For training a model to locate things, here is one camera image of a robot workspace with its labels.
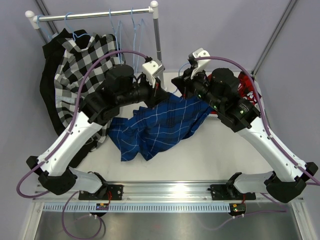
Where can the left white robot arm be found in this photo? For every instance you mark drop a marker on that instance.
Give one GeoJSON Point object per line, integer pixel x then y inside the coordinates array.
{"type": "Point", "coordinates": [120, 88]}

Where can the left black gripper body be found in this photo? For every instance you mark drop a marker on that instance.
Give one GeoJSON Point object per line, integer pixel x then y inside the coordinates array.
{"type": "Point", "coordinates": [149, 92]}

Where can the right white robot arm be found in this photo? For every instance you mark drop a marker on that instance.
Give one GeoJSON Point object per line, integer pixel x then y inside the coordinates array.
{"type": "Point", "coordinates": [219, 90]}

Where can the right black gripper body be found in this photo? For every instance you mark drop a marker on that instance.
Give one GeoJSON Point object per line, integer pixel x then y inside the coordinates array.
{"type": "Point", "coordinates": [198, 86]}

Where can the red black plaid shirt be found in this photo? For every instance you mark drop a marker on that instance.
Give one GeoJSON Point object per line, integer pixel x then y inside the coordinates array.
{"type": "Point", "coordinates": [246, 89]}

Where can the blue hanger of black shirt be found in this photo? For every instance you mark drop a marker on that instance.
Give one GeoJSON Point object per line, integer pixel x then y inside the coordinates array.
{"type": "Point", "coordinates": [46, 32]}

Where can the white slotted cable duct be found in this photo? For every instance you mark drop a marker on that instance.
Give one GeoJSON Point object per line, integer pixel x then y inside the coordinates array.
{"type": "Point", "coordinates": [117, 207]}

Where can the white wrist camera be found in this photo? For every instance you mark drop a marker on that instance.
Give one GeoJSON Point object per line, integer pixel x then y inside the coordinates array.
{"type": "Point", "coordinates": [154, 70]}
{"type": "Point", "coordinates": [197, 66]}

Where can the aluminium frame post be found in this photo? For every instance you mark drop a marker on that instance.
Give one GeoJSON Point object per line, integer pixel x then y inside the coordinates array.
{"type": "Point", "coordinates": [49, 25]}
{"type": "Point", "coordinates": [275, 34]}

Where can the right aluminium frame post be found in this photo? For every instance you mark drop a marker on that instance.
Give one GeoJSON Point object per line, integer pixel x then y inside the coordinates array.
{"type": "Point", "coordinates": [275, 34]}

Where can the grey white plaid shirt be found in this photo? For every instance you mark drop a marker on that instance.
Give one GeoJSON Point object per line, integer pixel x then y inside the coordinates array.
{"type": "Point", "coordinates": [77, 58]}

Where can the metal clothes rack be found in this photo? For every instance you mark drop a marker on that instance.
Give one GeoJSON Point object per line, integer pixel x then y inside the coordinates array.
{"type": "Point", "coordinates": [152, 9]}

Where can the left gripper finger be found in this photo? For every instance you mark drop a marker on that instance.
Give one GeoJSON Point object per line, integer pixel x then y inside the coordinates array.
{"type": "Point", "coordinates": [161, 93]}
{"type": "Point", "coordinates": [155, 100]}

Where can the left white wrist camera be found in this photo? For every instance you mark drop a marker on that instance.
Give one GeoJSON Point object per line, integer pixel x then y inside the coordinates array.
{"type": "Point", "coordinates": [154, 70]}

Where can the light blue wire hanger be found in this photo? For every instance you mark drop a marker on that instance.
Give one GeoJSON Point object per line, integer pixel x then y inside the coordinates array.
{"type": "Point", "coordinates": [138, 31]}

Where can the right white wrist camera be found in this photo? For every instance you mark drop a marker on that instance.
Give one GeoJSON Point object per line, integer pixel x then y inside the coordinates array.
{"type": "Point", "coordinates": [197, 66]}

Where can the left aluminium frame post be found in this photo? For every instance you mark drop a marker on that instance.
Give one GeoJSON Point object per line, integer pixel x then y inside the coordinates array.
{"type": "Point", "coordinates": [49, 25]}

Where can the blue plaid shirt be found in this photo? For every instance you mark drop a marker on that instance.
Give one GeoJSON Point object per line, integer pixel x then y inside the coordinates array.
{"type": "Point", "coordinates": [152, 130]}

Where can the blue hanger of red shirt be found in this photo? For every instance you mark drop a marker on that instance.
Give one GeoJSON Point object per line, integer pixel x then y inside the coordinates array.
{"type": "Point", "coordinates": [117, 32]}

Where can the aluminium mounting rail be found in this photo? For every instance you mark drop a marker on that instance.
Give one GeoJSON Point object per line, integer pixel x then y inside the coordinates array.
{"type": "Point", "coordinates": [155, 191]}

